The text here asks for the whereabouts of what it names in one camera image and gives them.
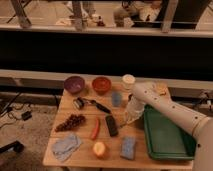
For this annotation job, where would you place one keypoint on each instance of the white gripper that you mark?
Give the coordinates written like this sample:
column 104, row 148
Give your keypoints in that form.
column 139, row 123

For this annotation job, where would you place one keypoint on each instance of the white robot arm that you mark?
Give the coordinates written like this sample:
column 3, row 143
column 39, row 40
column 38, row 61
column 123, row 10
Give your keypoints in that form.
column 198, row 125

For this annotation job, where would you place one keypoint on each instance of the small metal cup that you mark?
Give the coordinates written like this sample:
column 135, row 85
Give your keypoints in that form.
column 130, row 97

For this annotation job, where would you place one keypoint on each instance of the small blue cup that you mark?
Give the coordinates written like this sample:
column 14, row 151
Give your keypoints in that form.
column 116, row 99

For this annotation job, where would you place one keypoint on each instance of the white paper cup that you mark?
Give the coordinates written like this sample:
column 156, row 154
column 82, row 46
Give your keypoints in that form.
column 128, row 81

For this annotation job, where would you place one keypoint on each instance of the black rectangular block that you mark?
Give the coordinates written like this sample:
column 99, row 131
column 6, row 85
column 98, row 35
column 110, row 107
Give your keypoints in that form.
column 111, row 124

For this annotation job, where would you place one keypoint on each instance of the blue sponge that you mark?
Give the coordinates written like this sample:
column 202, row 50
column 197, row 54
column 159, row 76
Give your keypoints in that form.
column 128, row 148

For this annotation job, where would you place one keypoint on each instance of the green plastic tray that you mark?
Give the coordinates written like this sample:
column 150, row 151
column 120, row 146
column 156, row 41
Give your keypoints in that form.
column 164, row 139

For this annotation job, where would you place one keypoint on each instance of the orange-red bowl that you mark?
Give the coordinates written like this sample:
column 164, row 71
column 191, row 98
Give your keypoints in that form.
column 101, row 85

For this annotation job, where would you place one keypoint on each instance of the bunch of dark grapes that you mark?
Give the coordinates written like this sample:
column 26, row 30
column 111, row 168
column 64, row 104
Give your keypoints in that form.
column 71, row 123

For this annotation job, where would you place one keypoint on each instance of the purple bowl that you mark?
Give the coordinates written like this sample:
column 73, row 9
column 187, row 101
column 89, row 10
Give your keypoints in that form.
column 74, row 84

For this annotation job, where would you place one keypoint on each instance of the blue crumpled cloth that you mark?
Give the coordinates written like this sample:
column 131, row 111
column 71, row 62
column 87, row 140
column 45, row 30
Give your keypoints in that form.
column 63, row 148

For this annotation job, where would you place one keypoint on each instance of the black power adapter with cable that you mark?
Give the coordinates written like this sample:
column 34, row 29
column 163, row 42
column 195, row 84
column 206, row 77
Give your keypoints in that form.
column 8, row 110

